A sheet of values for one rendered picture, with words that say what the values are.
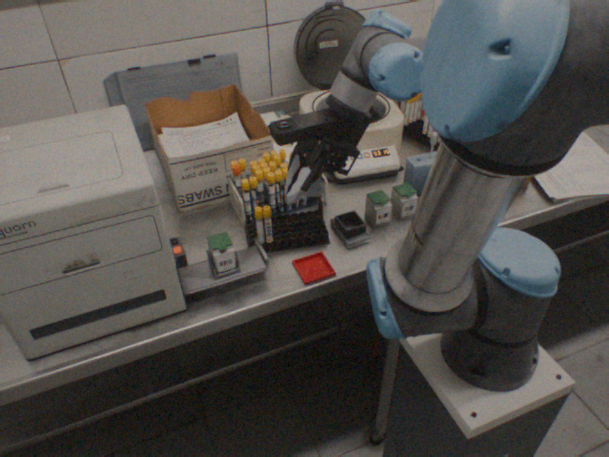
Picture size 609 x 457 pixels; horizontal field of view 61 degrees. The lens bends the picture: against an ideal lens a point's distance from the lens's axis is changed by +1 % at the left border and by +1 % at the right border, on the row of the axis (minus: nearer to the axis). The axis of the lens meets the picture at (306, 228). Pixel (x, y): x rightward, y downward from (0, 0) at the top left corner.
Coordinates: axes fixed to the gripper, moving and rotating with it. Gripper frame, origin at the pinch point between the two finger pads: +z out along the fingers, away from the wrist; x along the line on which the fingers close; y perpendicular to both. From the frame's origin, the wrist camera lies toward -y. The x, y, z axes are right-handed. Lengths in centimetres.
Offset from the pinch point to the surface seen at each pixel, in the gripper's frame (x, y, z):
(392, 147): 21.3, 37.8, -8.5
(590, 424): -30, 131, 45
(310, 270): -4.4, 10.4, 13.0
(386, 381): -7, 55, 47
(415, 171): 6.3, 33.0, -9.4
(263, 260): -1.5, 0.9, 14.0
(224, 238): 0.8, -7.9, 11.5
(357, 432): 0, 70, 80
